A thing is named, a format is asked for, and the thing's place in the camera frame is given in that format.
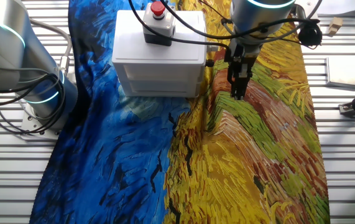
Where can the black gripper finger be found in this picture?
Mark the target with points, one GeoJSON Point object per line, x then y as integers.
{"type": "Point", "coordinates": [233, 84]}
{"type": "Point", "coordinates": [244, 84]}

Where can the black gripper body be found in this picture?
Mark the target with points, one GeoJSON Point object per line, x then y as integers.
{"type": "Point", "coordinates": [242, 57]}

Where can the painted wheatfield print cloth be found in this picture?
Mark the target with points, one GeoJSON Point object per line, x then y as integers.
{"type": "Point", "coordinates": [227, 171]}

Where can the grey box with red button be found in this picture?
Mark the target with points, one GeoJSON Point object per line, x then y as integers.
{"type": "Point", "coordinates": [158, 25]}

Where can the small wooden block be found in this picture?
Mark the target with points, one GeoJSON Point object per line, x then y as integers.
{"type": "Point", "coordinates": [335, 25]}

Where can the shiny metal plate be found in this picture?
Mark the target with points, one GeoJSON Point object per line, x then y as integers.
{"type": "Point", "coordinates": [344, 72]}

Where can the grey metal bracket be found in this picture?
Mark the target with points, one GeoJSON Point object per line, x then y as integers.
{"type": "Point", "coordinates": [300, 13]}

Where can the white drawer cabinet frame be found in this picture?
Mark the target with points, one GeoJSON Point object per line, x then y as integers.
{"type": "Point", "coordinates": [140, 40]}

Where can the metal camera base bracket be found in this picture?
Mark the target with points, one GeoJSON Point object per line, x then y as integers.
{"type": "Point", "coordinates": [346, 109]}

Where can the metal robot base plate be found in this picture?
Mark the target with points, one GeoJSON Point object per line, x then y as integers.
{"type": "Point", "coordinates": [25, 124]}

